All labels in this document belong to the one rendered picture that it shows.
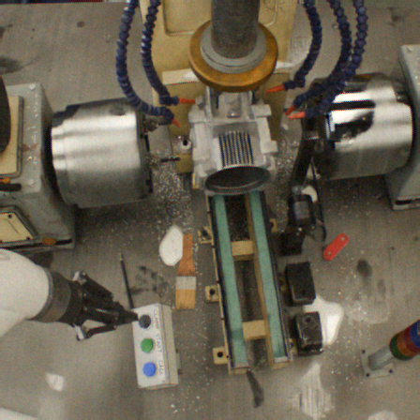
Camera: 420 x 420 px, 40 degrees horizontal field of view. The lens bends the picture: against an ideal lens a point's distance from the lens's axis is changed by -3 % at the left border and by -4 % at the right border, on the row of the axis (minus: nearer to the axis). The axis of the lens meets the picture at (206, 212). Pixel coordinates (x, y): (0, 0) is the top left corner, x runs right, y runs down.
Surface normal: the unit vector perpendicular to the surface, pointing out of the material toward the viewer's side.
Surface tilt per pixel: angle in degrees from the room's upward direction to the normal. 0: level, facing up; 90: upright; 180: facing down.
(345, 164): 73
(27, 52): 0
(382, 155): 66
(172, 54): 90
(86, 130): 5
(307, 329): 0
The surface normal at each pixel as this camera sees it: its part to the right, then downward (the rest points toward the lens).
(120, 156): 0.06, 0.22
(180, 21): 0.12, 0.92
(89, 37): -0.01, -0.38
